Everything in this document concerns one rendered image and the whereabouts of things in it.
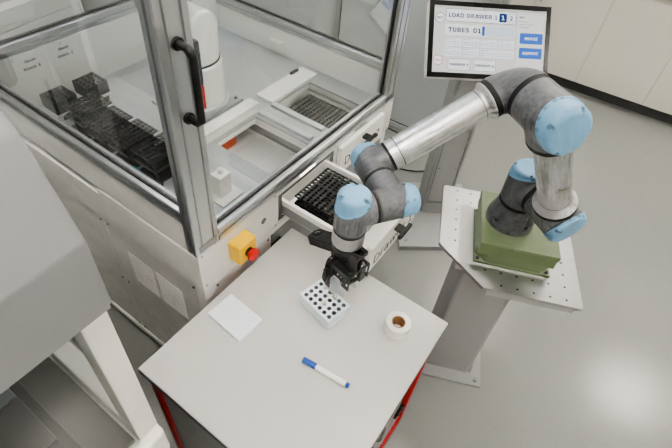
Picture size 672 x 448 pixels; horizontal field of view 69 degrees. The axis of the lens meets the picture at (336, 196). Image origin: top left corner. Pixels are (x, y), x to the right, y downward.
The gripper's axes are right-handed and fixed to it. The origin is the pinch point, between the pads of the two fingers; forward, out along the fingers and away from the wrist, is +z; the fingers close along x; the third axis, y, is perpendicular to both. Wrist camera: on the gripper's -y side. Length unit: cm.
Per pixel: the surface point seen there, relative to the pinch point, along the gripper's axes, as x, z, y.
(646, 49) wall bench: 331, 42, -22
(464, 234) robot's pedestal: 57, 16, 6
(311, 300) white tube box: -1.0, 13.8, -7.1
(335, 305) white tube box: 2.9, 13.3, -1.2
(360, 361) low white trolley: -2.7, 16.0, 14.6
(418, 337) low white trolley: 14.8, 16.0, 20.4
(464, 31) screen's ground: 118, -19, -48
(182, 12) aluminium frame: -16, -66, -29
